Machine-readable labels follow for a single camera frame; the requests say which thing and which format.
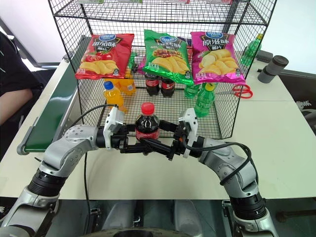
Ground green chips bag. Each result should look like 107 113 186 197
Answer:
142 29 195 86

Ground orange soda bottle blue cap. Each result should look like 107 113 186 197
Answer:
103 80 128 114

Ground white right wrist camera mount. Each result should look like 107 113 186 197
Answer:
178 108 198 158

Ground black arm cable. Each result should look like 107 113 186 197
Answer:
182 134 259 186
59 104 119 201

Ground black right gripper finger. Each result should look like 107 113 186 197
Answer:
158 119 179 136
139 138 174 159

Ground green conveyor belt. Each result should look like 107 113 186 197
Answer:
16 35 87 156

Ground grey cylindrical container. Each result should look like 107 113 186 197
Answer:
257 55 289 83

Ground cola bottle with red cap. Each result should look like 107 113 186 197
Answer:
134 101 161 149

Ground purple chips bag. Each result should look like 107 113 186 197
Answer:
177 36 193 48

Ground cola bottle red label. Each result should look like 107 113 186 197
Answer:
160 76 176 99
144 72 161 97

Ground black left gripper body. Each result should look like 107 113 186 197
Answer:
110 124 129 152

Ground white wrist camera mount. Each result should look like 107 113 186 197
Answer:
178 108 198 158
103 106 125 149

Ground green soda bottle yellow cap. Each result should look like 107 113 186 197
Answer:
193 82 217 119
240 33 264 67

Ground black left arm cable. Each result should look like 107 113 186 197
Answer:
59 104 119 201

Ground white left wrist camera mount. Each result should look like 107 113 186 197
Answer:
103 106 125 149

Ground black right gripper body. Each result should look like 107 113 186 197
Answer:
168 124 186 162

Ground person in black shirt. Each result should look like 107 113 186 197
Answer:
0 31 45 162

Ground black wire mesh rack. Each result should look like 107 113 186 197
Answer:
47 0 278 140

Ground magenta chips bag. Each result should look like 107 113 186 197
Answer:
190 31 247 86

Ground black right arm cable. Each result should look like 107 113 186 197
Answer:
182 134 259 186

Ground red handled scissors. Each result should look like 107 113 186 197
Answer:
216 84 254 100

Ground red tomato chips bag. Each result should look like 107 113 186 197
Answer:
75 33 135 80

